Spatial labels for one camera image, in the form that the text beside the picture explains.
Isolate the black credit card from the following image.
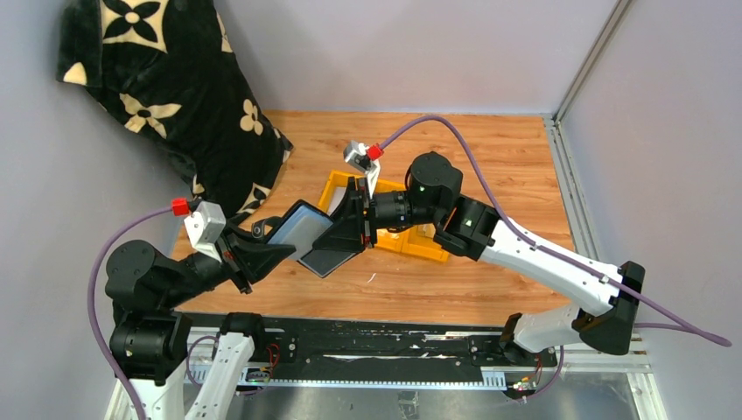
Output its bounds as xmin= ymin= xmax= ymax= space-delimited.
xmin=298 ymin=249 xmax=355 ymax=278

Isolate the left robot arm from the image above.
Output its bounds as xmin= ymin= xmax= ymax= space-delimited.
xmin=103 ymin=227 xmax=295 ymax=419

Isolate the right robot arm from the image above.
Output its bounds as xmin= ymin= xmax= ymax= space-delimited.
xmin=306 ymin=152 xmax=645 ymax=355

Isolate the left yellow bin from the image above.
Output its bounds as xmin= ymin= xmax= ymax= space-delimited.
xmin=317 ymin=170 xmax=354 ymax=214

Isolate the right yellow bin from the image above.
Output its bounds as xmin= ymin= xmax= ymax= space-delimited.
xmin=402 ymin=224 xmax=450 ymax=263

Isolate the black floral blanket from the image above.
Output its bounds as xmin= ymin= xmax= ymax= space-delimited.
xmin=56 ymin=0 xmax=293 ymax=220

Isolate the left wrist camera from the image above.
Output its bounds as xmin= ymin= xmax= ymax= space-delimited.
xmin=183 ymin=201 xmax=227 ymax=263

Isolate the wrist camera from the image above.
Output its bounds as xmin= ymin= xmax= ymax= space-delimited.
xmin=343 ymin=140 xmax=383 ymax=197
xmin=183 ymin=201 xmax=227 ymax=263

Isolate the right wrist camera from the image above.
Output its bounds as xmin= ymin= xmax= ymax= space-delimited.
xmin=343 ymin=140 xmax=383 ymax=197

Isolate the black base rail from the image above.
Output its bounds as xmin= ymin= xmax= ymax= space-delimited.
xmin=263 ymin=317 xmax=558 ymax=389

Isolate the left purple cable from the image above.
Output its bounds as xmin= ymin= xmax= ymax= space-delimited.
xmin=87 ymin=198 xmax=192 ymax=420

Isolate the purple cable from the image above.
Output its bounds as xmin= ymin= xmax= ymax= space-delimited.
xmin=367 ymin=115 xmax=732 ymax=401
xmin=87 ymin=198 xmax=192 ymax=420

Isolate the aluminium frame post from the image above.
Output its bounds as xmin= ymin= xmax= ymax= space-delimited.
xmin=552 ymin=0 xmax=634 ymax=125

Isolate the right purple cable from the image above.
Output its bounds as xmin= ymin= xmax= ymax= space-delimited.
xmin=367 ymin=115 xmax=732 ymax=401

